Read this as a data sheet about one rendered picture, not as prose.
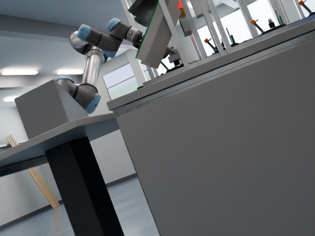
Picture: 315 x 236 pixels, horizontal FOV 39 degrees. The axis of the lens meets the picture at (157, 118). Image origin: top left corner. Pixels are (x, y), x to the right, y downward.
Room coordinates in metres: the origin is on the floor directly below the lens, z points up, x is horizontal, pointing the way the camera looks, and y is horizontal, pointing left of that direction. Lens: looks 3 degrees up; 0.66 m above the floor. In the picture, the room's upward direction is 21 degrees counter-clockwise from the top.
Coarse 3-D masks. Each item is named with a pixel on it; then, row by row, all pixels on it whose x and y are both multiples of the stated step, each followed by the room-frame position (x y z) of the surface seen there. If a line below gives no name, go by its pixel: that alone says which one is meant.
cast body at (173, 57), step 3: (174, 48) 2.20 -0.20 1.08; (174, 51) 2.20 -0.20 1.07; (177, 51) 2.20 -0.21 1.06; (171, 54) 2.21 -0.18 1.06; (174, 54) 2.20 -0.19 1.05; (177, 54) 2.20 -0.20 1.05; (168, 57) 2.21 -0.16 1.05; (171, 57) 2.21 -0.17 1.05; (174, 57) 2.20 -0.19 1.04; (177, 57) 2.20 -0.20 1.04; (171, 60) 2.21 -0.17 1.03; (174, 60) 2.21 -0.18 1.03
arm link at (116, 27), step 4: (112, 20) 2.22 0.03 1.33; (116, 20) 2.22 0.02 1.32; (120, 20) 2.24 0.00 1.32; (112, 24) 2.21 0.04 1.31; (116, 24) 2.21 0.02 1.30; (120, 24) 2.21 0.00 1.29; (124, 24) 2.22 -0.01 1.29; (128, 24) 2.23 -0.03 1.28; (108, 28) 2.23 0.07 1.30; (112, 28) 2.22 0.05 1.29; (116, 28) 2.21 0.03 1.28; (120, 28) 2.21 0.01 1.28; (124, 28) 2.21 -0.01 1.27; (128, 28) 2.21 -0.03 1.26; (112, 32) 2.22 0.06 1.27; (116, 32) 2.22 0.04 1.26; (120, 32) 2.22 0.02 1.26; (124, 32) 2.21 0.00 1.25; (116, 36) 2.22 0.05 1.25; (120, 36) 2.23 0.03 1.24; (124, 36) 2.22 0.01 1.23
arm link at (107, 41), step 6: (102, 36) 2.21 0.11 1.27; (108, 36) 2.24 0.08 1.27; (114, 36) 2.22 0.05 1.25; (102, 42) 2.21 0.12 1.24; (108, 42) 2.22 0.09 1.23; (114, 42) 2.23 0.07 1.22; (120, 42) 2.25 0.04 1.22; (102, 48) 2.24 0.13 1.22; (108, 48) 2.23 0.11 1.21; (114, 48) 2.24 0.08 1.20; (108, 54) 2.24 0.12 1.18; (114, 54) 2.26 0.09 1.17
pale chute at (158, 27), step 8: (168, 0) 1.71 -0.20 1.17; (176, 0) 1.78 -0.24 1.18; (160, 8) 1.72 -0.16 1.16; (168, 8) 1.74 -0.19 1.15; (176, 8) 1.83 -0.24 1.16; (152, 16) 1.73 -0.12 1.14; (160, 16) 1.73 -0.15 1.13; (152, 24) 1.74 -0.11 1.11; (160, 24) 1.73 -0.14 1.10; (152, 32) 1.74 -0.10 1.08; (160, 32) 1.78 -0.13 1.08; (144, 40) 1.75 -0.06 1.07; (152, 40) 1.74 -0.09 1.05; (160, 40) 1.82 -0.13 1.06; (144, 48) 1.75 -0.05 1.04; (152, 48) 1.77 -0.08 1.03; (160, 48) 1.87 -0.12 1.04; (136, 56) 1.76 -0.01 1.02; (144, 56) 1.76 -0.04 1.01; (152, 56) 1.82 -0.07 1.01
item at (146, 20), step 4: (156, 4) 1.91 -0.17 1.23; (152, 8) 1.91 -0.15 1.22; (148, 12) 1.91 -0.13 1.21; (152, 12) 1.95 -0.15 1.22; (144, 16) 1.91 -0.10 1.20; (148, 16) 1.95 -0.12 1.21; (136, 20) 1.91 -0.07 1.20; (140, 20) 1.91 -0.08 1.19; (144, 20) 1.95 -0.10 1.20; (148, 20) 1.98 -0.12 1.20; (144, 24) 1.99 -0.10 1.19; (148, 24) 2.02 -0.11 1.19
